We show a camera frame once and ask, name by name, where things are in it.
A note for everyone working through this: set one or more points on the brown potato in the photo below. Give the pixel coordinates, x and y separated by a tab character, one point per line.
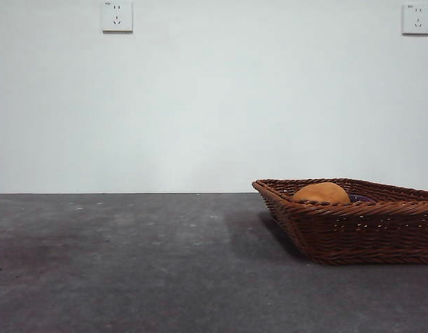
321	193

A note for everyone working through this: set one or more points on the purple eggplant with green stem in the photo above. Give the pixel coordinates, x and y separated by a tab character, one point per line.
361	198

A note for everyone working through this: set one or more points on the brown woven wicker basket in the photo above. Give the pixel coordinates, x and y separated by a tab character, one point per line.
366	236

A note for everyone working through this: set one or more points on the white wall socket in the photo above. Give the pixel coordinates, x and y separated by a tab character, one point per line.
117	15
416	19

